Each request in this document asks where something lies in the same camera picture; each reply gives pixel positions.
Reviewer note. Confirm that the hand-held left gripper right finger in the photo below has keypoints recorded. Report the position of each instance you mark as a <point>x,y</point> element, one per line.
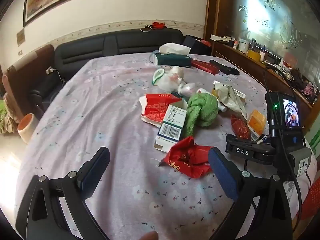
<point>222,177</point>

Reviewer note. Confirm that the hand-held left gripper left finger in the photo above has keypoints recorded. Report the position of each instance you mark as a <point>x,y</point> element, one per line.
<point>96,170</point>

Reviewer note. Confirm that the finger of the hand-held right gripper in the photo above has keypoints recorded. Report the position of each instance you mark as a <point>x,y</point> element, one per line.
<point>237,139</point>

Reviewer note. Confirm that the red foil packet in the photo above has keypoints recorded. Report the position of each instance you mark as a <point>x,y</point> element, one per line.
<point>240,128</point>

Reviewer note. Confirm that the orange packet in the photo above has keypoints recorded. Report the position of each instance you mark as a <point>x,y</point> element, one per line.
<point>256,122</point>

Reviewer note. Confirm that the red plastic wrapper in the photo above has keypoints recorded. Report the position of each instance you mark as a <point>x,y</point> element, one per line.
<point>187,157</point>

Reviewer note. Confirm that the green towel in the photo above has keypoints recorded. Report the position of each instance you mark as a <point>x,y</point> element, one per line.
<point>202,110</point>

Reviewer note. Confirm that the white teal medicine box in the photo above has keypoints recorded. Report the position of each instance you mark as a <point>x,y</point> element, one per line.
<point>172,122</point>

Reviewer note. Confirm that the clear plastic wrapper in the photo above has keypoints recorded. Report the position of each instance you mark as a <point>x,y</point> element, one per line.
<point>186,88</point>

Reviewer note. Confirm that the red white carton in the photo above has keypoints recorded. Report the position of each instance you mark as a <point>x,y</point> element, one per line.
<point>155,107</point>

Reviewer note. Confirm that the white plastic bag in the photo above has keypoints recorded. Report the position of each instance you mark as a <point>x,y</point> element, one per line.
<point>171,80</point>

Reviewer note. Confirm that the red plastic basket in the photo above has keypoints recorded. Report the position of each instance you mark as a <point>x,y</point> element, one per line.
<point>312,200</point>

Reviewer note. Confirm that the green edged white wrapper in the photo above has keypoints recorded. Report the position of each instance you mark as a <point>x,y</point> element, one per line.
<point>157,77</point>

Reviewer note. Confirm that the person's left hand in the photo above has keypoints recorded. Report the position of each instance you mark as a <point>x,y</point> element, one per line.
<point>150,236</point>

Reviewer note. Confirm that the floral lilac tablecloth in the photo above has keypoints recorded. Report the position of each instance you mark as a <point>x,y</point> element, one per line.
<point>100,100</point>

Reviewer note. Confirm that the group of small bottles jars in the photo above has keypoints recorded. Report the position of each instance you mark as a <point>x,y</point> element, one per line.
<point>242,45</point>

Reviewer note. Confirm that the flat red packet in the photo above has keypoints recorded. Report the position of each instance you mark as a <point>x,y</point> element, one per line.
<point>205,67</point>

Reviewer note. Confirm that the white bin orange inside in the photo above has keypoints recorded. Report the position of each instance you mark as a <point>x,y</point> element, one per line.
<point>26,131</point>

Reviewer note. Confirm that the black bag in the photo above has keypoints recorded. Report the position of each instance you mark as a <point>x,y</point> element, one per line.
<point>195,43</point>

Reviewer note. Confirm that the dark green tissue box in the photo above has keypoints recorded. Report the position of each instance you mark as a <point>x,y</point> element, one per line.
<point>172,60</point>

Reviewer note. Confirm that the green patterned cushion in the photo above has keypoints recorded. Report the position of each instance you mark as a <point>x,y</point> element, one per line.
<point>7,117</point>

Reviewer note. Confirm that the white charger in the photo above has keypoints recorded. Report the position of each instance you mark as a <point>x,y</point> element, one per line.
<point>49,70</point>

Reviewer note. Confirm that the brown armchair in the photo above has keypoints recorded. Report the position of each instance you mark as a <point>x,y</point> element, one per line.
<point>42,60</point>

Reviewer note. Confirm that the black sofa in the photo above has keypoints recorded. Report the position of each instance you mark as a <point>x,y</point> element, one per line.
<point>100,47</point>

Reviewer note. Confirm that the red ornament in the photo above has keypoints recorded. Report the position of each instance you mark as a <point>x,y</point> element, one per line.
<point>158,25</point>

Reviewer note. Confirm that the small wall plaque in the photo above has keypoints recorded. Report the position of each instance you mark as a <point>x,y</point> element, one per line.
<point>21,38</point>

